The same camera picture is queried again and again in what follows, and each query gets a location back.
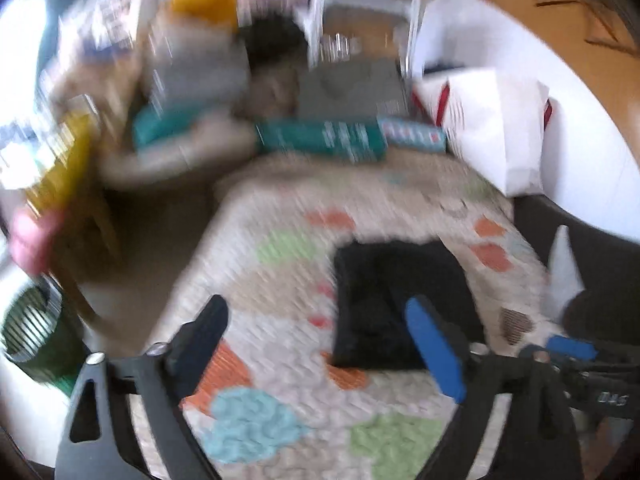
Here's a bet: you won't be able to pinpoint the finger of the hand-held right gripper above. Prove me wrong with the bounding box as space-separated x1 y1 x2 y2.
520 335 640 377

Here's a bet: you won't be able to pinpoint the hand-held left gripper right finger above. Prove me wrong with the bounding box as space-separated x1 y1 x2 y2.
404 296 586 480

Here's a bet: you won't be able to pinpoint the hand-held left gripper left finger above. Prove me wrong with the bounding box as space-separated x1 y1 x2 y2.
54 294 231 480

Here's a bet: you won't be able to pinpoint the black pants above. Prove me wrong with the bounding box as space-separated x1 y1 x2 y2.
331 240 487 372

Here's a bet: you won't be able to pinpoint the dark round cloth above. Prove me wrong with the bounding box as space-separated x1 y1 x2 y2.
562 291 640 342

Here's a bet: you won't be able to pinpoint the white triangular cloth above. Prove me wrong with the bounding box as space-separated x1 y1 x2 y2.
542 225 587 322

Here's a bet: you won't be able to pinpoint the patchwork quilted blanket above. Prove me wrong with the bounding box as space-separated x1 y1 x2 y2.
145 152 568 480

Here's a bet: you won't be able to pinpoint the wooden chair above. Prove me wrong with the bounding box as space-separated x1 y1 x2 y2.
50 110 132 332

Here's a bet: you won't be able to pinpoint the green mesh basket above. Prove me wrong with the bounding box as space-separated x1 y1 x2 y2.
0 284 87 387

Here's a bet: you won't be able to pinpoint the beige padded cushion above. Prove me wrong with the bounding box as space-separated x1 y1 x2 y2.
100 115 262 187

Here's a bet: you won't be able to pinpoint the pink cushion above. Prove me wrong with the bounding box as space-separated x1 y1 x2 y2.
7 209 69 277

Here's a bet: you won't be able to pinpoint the light blue box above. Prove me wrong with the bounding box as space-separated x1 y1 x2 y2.
377 116 448 154

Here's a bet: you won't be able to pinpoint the teal cushion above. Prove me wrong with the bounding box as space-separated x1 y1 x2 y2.
131 105 222 152

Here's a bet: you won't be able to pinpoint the yellow plush cushion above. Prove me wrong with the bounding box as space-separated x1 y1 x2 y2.
24 109 97 217

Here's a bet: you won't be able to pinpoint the long green box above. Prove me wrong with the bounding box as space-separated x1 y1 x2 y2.
255 117 390 164

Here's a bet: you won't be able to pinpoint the brown paper bag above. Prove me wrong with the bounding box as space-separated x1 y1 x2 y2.
62 50 151 121

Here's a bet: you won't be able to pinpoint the grey cloth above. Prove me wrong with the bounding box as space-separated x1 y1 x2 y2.
297 59 412 122

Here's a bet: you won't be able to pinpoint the white cloth pile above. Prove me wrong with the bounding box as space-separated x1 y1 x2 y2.
149 22 252 108

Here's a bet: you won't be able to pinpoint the wooden staircase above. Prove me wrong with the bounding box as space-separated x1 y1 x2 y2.
470 0 640 173

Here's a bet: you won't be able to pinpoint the white shelf rack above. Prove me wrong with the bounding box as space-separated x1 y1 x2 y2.
294 0 432 77

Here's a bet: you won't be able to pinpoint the white paper bag red handles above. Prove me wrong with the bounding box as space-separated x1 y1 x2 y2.
412 66 554 198

